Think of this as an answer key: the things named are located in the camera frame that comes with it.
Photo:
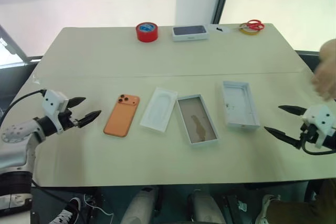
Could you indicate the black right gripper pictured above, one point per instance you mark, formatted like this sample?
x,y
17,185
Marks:
x,y
308,134

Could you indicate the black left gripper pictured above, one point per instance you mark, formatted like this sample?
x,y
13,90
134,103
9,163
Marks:
x,y
67,120

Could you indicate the orange smartphone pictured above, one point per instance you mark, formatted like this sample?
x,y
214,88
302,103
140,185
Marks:
x,y
122,117

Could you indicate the white phone box lid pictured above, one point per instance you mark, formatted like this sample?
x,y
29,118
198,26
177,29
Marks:
x,y
240,106

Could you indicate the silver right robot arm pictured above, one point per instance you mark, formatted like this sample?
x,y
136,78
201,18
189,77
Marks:
x,y
331,140

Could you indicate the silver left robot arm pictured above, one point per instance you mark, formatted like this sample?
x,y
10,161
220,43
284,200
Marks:
x,y
15,132

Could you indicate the white phone box base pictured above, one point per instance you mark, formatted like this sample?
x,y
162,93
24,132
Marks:
x,y
197,121

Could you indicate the closed white iPhone box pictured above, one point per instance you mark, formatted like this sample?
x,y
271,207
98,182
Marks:
x,y
190,33

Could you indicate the person's bare hand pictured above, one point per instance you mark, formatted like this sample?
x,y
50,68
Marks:
x,y
328,72

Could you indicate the white moulded tray insert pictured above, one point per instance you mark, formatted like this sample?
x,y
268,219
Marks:
x,y
158,110

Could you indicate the brown trouser leg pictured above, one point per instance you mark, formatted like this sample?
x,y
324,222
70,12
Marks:
x,y
302,208

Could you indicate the yellow tape roll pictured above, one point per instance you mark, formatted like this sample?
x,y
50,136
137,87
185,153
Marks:
x,y
248,32

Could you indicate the black and white sneaker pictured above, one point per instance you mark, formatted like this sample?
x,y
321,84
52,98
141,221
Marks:
x,y
68,209

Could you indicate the red tape roll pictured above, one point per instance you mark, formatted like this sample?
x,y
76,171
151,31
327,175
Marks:
x,y
146,33

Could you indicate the grey rounded shape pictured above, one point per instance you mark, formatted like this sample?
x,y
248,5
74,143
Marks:
x,y
206,208
139,205

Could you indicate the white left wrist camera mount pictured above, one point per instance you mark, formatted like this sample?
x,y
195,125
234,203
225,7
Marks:
x,y
53,102

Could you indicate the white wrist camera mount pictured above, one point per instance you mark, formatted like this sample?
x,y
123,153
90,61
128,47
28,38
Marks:
x,y
319,117
53,102

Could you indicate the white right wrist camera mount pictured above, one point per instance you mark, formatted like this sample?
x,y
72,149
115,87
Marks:
x,y
319,117

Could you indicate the dark slanted window frame bar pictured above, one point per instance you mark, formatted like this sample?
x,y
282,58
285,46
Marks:
x,y
13,45

